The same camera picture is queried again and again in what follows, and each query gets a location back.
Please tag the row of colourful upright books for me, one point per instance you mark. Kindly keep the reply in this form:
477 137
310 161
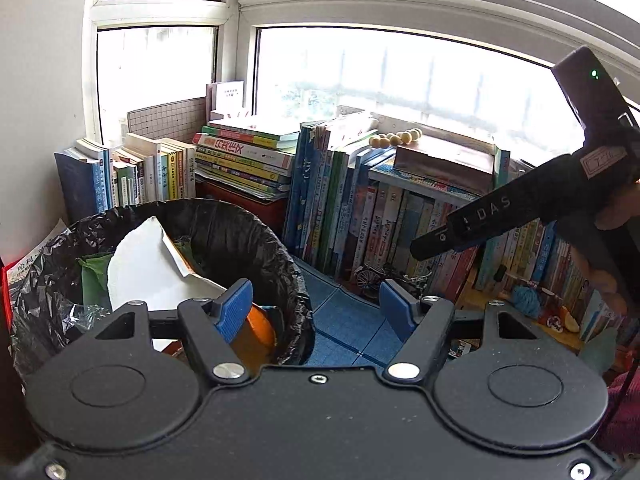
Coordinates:
340 210

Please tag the grey green object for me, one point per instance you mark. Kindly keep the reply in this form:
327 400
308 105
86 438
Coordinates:
599 352

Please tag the stack of flat books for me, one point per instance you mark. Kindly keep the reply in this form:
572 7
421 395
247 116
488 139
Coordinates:
245 160

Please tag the thick grey flat book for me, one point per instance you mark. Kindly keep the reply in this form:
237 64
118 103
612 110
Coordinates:
445 165

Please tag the small red orange toy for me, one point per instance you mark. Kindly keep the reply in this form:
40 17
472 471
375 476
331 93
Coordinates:
562 320

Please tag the row of books beside shelf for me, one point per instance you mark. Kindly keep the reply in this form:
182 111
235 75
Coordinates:
540 265

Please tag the yellow wooden shelf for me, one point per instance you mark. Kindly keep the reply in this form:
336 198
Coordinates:
480 300

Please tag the pink knit clothing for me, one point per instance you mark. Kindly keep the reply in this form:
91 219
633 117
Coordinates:
625 420

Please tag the grey grid board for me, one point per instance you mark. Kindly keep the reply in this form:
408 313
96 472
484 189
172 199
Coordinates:
165 120

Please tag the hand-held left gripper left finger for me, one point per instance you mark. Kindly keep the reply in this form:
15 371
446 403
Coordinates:
235 307

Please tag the white booklets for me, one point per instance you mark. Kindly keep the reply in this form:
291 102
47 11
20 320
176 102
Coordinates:
227 100

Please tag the white window frame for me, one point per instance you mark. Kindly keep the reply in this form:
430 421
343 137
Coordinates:
237 10

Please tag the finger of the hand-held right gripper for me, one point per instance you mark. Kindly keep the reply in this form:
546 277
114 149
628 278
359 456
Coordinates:
500 210

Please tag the black bag lined trash bin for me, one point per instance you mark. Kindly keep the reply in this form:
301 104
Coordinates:
225 230

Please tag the orange and white paper box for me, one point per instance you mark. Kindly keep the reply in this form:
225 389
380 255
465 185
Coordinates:
145 270

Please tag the red printed paper bag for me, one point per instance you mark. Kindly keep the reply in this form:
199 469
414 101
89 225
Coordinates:
30 270

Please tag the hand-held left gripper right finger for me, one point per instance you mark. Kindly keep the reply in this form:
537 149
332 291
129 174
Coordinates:
397 307

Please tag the thin patterned flat book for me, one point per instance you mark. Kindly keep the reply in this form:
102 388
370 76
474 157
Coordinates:
415 182

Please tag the person's right hand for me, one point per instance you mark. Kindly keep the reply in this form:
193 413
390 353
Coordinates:
607 287

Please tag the row of pale upright books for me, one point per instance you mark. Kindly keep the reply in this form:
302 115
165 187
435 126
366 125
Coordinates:
125 175

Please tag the black model bicycle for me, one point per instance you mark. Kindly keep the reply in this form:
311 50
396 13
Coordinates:
370 277

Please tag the green plastic package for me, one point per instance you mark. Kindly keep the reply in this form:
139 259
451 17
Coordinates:
92 280

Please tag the red plastic crate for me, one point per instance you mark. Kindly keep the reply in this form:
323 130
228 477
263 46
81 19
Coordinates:
235 205

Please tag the small black tag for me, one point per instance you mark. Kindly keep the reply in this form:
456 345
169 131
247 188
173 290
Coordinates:
499 273

